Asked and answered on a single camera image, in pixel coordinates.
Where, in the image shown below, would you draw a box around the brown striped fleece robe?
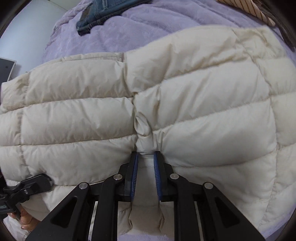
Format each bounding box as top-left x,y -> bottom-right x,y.
217,0 -> 295,52

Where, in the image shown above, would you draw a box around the black wall monitor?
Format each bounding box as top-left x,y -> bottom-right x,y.
0,58 -> 16,83

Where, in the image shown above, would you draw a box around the cream quilted down jacket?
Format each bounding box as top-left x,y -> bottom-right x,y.
1,26 -> 295,237

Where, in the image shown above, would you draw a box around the lilac bed blanket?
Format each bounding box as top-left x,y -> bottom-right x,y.
44,1 -> 295,240

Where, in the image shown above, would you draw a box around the blue denim jeans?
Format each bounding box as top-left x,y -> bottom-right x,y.
76,0 -> 151,36

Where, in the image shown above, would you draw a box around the operator's left hand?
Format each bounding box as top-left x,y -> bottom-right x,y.
19,206 -> 41,232

